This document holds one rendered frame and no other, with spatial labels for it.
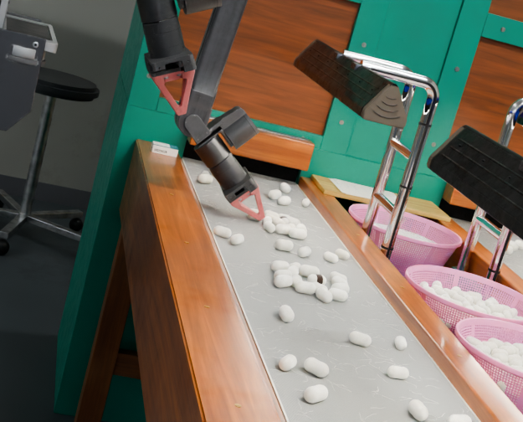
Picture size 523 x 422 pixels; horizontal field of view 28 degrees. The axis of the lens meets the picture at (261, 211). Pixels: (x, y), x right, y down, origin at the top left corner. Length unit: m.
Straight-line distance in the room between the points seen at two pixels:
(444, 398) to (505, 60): 1.38
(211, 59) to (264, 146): 0.53
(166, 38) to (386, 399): 0.63
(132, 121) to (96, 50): 2.03
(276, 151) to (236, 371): 1.28
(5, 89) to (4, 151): 2.90
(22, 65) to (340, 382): 0.72
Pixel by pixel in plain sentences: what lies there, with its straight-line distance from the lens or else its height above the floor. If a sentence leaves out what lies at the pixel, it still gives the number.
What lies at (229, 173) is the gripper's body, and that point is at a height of 0.83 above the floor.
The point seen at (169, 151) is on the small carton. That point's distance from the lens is 2.45.
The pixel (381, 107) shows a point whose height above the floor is 1.07.
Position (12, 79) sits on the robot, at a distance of 1.74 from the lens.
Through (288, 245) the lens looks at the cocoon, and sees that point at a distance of 2.00.
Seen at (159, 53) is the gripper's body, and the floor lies 1.08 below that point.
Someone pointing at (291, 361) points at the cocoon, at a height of 0.76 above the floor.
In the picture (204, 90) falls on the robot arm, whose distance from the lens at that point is 2.06.
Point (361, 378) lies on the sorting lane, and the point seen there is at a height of 0.74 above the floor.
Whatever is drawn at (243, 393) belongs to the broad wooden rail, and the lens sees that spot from 1.27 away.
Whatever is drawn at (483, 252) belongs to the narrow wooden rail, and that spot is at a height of 0.77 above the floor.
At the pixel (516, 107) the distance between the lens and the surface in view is 2.31.
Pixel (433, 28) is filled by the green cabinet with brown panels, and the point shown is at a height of 1.20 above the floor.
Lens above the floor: 1.26
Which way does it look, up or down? 13 degrees down
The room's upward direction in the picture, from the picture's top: 15 degrees clockwise
